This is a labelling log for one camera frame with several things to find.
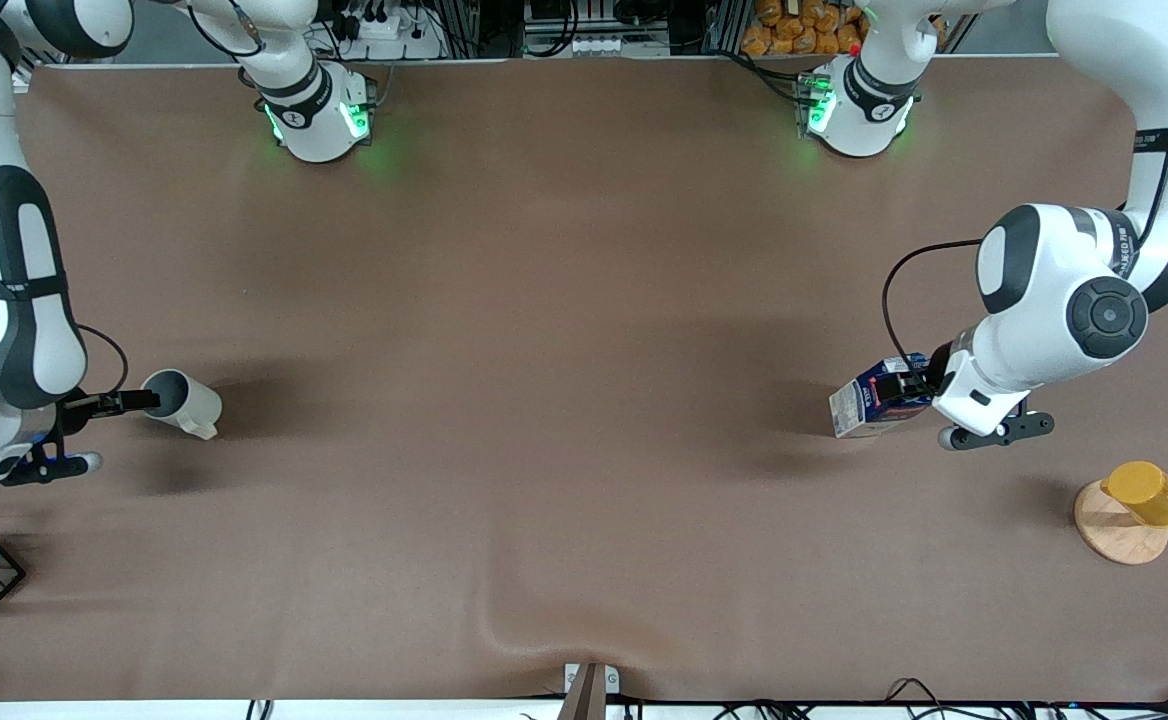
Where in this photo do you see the bag of orange buns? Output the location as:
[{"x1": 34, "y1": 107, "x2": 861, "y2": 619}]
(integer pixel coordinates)
[{"x1": 741, "y1": 0, "x2": 947, "y2": 58}]

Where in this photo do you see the yellow cup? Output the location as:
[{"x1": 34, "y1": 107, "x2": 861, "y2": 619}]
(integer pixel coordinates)
[{"x1": 1101, "y1": 461, "x2": 1168, "y2": 529}]

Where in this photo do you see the cream mug with grey inside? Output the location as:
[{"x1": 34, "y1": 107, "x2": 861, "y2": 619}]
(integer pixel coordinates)
[{"x1": 140, "y1": 368, "x2": 224, "y2": 442}]

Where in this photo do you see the white power strip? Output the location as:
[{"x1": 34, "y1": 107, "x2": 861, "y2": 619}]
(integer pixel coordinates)
[{"x1": 336, "y1": 0, "x2": 445, "y2": 61}]

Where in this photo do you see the wooden mug stand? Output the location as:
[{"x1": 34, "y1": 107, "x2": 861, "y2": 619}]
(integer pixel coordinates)
[{"x1": 1074, "y1": 478, "x2": 1168, "y2": 567}]

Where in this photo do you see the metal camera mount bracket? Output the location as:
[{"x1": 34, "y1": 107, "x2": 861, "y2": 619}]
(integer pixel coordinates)
[{"x1": 557, "y1": 662, "x2": 621, "y2": 720}]

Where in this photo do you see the brown table cloth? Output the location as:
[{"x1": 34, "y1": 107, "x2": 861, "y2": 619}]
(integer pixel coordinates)
[{"x1": 0, "y1": 55, "x2": 1168, "y2": 705}]

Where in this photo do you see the white connector block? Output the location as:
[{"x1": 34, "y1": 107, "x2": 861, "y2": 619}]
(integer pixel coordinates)
[{"x1": 568, "y1": 34, "x2": 672, "y2": 59}]

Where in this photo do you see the black floor cable bundle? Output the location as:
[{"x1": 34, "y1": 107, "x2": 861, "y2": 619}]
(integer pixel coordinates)
[{"x1": 704, "y1": 678, "x2": 1168, "y2": 720}]

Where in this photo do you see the blue milk carton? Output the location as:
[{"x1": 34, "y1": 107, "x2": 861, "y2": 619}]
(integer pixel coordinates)
[{"x1": 829, "y1": 352, "x2": 945, "y2": 440}]

